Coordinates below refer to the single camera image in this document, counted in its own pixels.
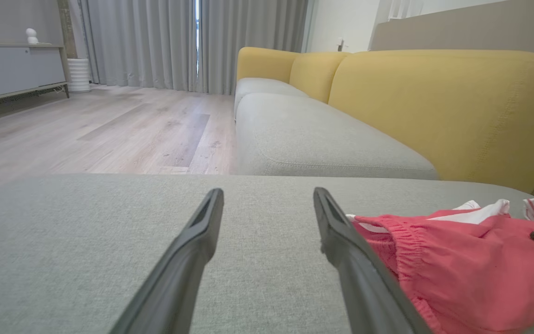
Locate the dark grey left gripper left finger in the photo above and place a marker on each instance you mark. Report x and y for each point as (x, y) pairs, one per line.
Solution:
(179, 273)

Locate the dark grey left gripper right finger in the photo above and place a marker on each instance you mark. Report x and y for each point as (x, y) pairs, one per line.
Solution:
(364, 283)

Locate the red Bulls 23 jersey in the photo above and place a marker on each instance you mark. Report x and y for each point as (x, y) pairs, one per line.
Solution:
(480, 215)

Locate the red shorts with white stripe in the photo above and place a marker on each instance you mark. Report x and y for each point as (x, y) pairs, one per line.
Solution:
(457, 269)

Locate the white ribbed plant pot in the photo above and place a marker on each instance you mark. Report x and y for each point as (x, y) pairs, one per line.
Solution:
(79, 74)

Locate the grey pleated curtain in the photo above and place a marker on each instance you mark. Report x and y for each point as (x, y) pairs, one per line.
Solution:
(253, 41)
(142, 41)

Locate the low green grey TV cabinet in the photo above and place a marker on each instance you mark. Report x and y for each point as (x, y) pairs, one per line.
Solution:
(16, 69)

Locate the white slatted railing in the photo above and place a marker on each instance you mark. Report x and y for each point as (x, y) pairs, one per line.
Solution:
(403, 8)

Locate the small white figurine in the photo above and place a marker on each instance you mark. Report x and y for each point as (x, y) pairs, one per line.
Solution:
(32, 36)

